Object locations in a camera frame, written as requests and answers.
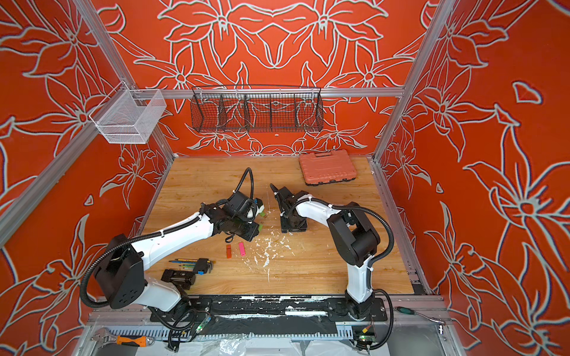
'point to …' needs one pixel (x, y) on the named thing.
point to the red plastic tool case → (326, 167)
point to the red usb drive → (228, 251)
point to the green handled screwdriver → (411, 311)
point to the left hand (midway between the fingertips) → (258, 230)
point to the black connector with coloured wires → (201, 265)
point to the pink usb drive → (242, 249)
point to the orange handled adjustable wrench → (102, 337)
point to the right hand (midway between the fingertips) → (288, 227)
